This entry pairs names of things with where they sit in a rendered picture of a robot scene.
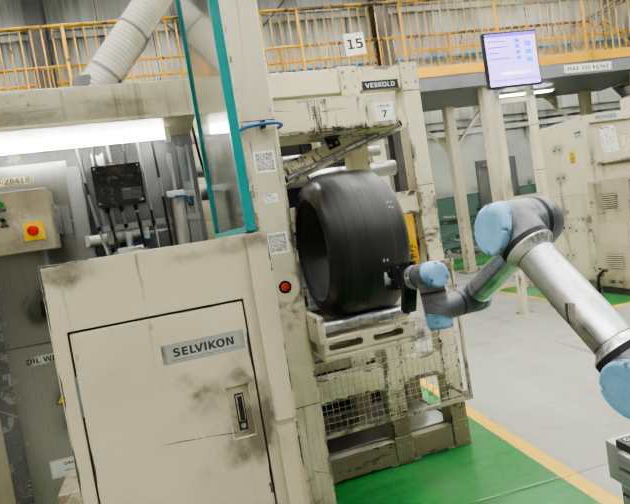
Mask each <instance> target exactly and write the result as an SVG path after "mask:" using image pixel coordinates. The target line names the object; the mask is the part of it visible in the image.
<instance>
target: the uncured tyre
mask: <svg viewBox="0 0 630 504"><path fill-rule="evenodd" d="M357 196H361V197H357ZM351 197H357V198H351ZM344 198H350V199H344ZM385 200H392V201H393V204H394V206H395V209H389V210H388V207H387V204H386V202H385ZM295 234H296V244H297V250H298V256H299V261H300V266H301V270H302V273H303V277H304V280H305V283H306V286H307V289H308V291H309V294H310V296H311V298H312V300H313V301H314V303H315V305H316V306H317V307H318V309H319V310H321V311H322V312H323V313H325V314H327V315H328V316H330V317H331V318H333V319H334V318H339V317H343V316H348V315H353V314H357V313H362V312H367V311H371V310H376V309H380V308H385V307H390V306H394V305H395V304H396V303H397V302H398V300H399V298H400V297H401V289H399V290H393V291H392V290H385V287H384V285H385V279H384V272H386V273H387V271H386V266H390V265H395V264H400V263H404V262H410V261H411V252H410V240H409V234H408V228H407V224H406V220H405V217H404V214H403V211H402V208H401V205H400V203H399V201H398V199H397V197H396V195H395V193H394V192H393V190H392V189H391V188H390V186H389V185H388V184H387V183H386V182H385V181H384V180H382V179H381V178H380V177H379V176H378V175H376V174H375V173H373V172H371V171H368V170H362V169H357V170H350V171H342V172H334V173H327V174H319V175H317V176H314V177H312V178H310V179H309V180H308V181H307V182H306V184H305V185H304V186H303V188H302V189H301V190H300V192H299V194H298V197H297V201H296V207H295ZM387 256H390V263H386V264H382V257H387Z"/></svg>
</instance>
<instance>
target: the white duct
mask: <svg viewBox="0 0 630 504"><path fill-rule="evenodd" d="M173 1H174V0H132V1H131V2H130V4H129V5H128V7H127V8H126V10H125V11H124V13H123V14H122V16H121V17H120V18H119V19H118V22H117V23H116V25H115V26H114V28H113V29H112V30H111V32H110V33H109V35H108V36H107V38H106V39H105V41H104V43H103V44H102V46H101V47H100V48H99V50H98V51H97V53H96V54H95V56H94V57H93V58H92V60H90V62H89V64H88V66H87V68H86V69H85V70H84V72H83V73H82V75H85V74H90V75H91V78H92V79H91V80H90V82H91V83H92V84H93V85H105V84H118V83H119V80H120V79H121V78H122V76H123V75H124V73H125V72H126V70H127V69H128V68H129V66H130V65H131V62H133V60H134V58H135V57H136V55H137V54H138V52H139V51H140V49H141V48H142V46H143V45H144V44H145V42H146V40H147V38H148V37H149V36H150V34H151V33H152V31H153V30H154V28H155V27H156V25H157V24H158V22H159V21H160V19H161V17H162V16H163V15H164V13H165V12H166V10H167V9H168V7H169V6H170V4H171V3H172V2H173ZM92 84H89V86H91V85H92Z"/></svg>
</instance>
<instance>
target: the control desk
mask: <svg viewBox="0 0 630 504"><path fill-rule="evenodd" d="M38 272H39V277H40V283H41V288H42V293H43V299H44V304H45V309H46V315H47V320H48V325H49V331H50V336H51V341H52V347H53V352H54V357H55V363H56V368H57V373H58V379H59V384H60V389H61V395H62V400H63V405H64V410H65V416H66V421H67V426H68V432H69V437H70V442H71V448H72V453H73V458H74V464H75V469H76V474H77V480H78V485H79V490H80V496H81V501H82V504H311V500H310V494H309V488H308V482H307V476H306V470H305V464H304V457H303V451H302V445H301V439H300V433H299V427H298V421H297V419H296V418H295V416H297V413H296V407H295V401H294V395H293V388H292V382H291V376H290V370H289V364H288V358H287V352H286V346H285V340H284V334H283V327H282V321H281V315H280V309H279V303H278V297H277V291H276V285H275V279H274V272H273V266H272V260H271V254H270V248H269V242H268V236H267V231H253V232H247V233H241V234H236V235H231V236H225V237H220V238H215V239H212V240H206V241H200V242H193V243H187V244H181V245H174V246H168V247H162V248H155V249H149V250H143V251H136V252H130V253H124V254H118V255H111V256H105V257H99V258H92V259H86V260H80V261H73V262H67V263H61V264H55V265H48V266H42V267H38Z"/></svg>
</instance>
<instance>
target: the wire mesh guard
mask: <svg viewBox="0 0 630 504"><path fill-rule="evenodd" d="M438 262H441V263H443V264H444V263H449V262H450V264H451V268H450V274H451V281H452V288H453V291H456V290H457V283H456V276H455V269H454V262H453V258H449V259H444V260H438ZM455 321H457V322H458V326H456V327H458V329H459V332H457V333H459V336H460V338H458V339H460V343H461V344H459V345H461V349H462V350H459V351H462V356H460V357H463V362H461V363H464V368H462V369H464V370H465V374H463V375H465V377H466V380H464V381H466V384H467V386H464V387H467V390H469V395H470V396H466V397H464V396H463V394H464V393H461V394H462V397H459V398H458V397H457V398H455V399H452V397H453V396H452V395H451V400H448V401H447V399H446V398H444V399H446V401H444V402H441V403H437V404H436V401H439V400H436V401H433V402H435V404H434V405H430V406H427V407H425V404H422V405H424V407H423V408H420V409H416V410H414V409H413V411H409V412H408V409H410V408H407V409H404V410H407V412H406V413H402V414H398V415H397V414H396V415H395V416H391V415H390V417H388V418H385V416H386V415H383V416H384V419H381V420H379V416H378V417H376V418H378V420H377V421H374V422H370V423H367V424H363V425H360V426H356V427H353V428H349V426H350V425H349V424H348V425H347V426H348V428H349V429H345V430H343V426H342V427H340V428H342V431H338V432H337V429H339V428H337V429H333V430H336V432H335V433H331V432H330V434H328V435H326V437H327V440H329V439H332V438H336V437H339V436H343V435H346V434H350V433H353V432H357V431H360V430H364V429H367V428H371V427H374V426H378V425H381V424H385V423H388V422H392V421H395V420H399V419H402V418H406V417H409V416H413V415H416V414H420V413H423V412H427V411H430V410H434V409H437V408H441V407H444V406H448V405H451V404H455V403H458V402H462V401H465V400H469V399H472V398H473V393H472V386H471V379H470V372H469V365H468V358H467V352H466V345H465V338H464V331H463V324H462V317H461V316H459V317H457V320H455Z"/></svg>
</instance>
